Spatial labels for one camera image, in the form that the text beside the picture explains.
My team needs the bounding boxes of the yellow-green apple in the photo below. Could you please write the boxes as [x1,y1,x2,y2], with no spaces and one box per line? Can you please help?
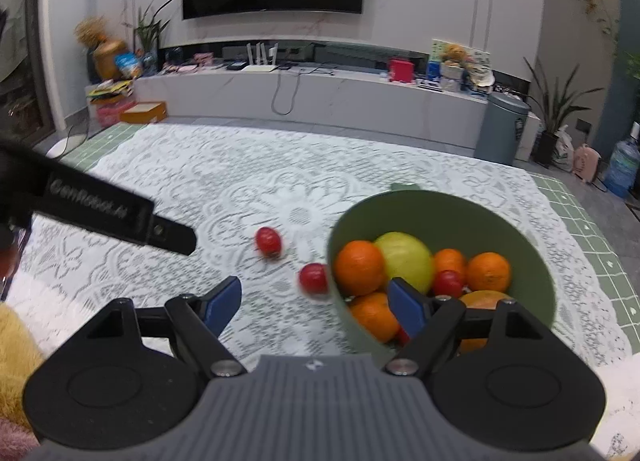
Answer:
[374,232,435,294]

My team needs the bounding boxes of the colourful picture board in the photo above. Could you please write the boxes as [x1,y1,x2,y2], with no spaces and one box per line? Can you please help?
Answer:
[430,40,493,92]

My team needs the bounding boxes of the white television console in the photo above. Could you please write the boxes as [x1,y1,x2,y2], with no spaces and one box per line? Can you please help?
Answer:
[132,41,543,149]

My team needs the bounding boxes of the pink plush cloth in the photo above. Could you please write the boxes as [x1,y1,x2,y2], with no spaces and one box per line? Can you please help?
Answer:
[0,416,41,461]

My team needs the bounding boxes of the pink box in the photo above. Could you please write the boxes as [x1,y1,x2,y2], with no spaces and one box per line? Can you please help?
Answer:
[95,98,138,128]

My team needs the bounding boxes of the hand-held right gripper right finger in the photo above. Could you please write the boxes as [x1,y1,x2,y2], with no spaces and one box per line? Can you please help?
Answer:
[384,277,551,378]

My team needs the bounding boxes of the blue snack bag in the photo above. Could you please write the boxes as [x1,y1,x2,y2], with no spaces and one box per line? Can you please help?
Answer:
[116,52,143,78]

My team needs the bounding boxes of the long-leaved potted plant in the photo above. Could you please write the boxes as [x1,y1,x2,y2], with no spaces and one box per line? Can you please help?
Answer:
[522,57,606,167]

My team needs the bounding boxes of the stack of yellow-green papers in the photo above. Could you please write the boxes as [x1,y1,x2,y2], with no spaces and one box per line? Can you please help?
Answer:
[86,80,135,102]

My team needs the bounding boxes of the red box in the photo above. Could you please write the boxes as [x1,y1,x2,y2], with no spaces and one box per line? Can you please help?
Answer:
[389,58,416,84]

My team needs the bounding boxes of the grey pedal trash can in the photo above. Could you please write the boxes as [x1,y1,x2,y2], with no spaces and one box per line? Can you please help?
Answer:
[474,92,531,165]

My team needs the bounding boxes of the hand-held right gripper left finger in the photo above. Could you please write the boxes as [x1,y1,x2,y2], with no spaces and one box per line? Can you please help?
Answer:
[85,276,247,378]

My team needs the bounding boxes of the white round stool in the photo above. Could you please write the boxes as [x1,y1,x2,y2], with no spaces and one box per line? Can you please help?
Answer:
[46,136,88,162]

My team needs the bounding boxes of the green checked tablecloth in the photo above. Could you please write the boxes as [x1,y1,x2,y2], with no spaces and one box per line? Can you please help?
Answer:
[60,122,640,342]

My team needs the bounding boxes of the pink fan heater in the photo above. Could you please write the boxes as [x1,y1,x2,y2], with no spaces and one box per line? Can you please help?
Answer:
[573,144,602,183]

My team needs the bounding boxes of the orange cardboard box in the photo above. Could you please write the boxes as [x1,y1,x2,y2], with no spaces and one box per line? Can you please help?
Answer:
[120,101,168,124]

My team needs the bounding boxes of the green colander bowl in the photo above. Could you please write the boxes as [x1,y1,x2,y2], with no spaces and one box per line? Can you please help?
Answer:
[325,184,557,357]

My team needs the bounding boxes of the slim-leaved potted plant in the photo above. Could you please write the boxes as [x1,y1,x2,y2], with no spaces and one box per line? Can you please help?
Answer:
[134,0,176,74]

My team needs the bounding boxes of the yellow plush blanket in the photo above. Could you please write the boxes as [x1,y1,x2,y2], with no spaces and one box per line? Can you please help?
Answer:
[0,303,47,434]

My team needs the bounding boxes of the blue water jug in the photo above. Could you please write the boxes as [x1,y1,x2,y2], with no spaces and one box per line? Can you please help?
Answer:
[602,122,640,199]

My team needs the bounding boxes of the black hanging cable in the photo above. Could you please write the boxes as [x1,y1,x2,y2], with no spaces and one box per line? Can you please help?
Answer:
[271,72,302,115]

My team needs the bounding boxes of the white plastic bag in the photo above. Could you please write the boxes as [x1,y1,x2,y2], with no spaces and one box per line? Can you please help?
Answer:
[550,125,576,172]

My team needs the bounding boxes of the orange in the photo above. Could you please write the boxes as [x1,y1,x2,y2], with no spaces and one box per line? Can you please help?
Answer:
[432,248,468,282]
[334,239,388,297]
[466,252,512,293]
[348,292,401,344]

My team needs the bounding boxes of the yellow plush toy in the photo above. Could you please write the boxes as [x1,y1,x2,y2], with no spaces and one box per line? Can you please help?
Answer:
[440,44,471,92]

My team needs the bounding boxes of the red-green mango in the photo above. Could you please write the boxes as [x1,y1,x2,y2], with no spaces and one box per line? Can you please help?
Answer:
[457,290,516,354]

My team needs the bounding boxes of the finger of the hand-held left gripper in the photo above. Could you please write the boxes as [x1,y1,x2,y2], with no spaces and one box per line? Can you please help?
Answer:
[149,214,197,257]

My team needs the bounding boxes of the white router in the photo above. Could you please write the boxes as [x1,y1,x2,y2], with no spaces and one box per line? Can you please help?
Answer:
[242,42,281,73]

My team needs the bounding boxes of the yellow dried flowers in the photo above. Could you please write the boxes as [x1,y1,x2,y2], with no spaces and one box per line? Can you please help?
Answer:
[75,16,108,49]

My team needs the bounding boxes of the white lace tablecloth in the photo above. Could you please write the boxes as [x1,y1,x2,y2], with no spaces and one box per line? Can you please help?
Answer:
[5,124,626,392]

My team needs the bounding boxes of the golden brown vase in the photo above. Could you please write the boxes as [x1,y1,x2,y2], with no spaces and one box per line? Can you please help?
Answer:
[92,40,128,81]

